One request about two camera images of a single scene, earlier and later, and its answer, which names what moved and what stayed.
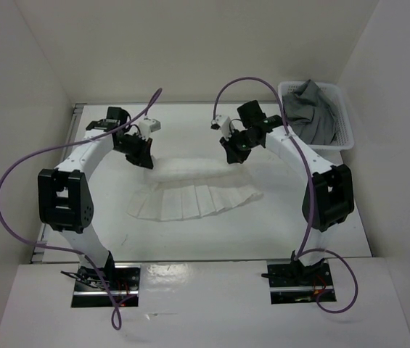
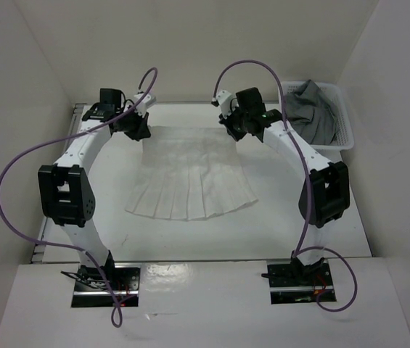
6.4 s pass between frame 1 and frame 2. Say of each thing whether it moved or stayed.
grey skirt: stayed
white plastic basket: stayed
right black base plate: stayed
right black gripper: moved
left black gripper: moved
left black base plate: stayed
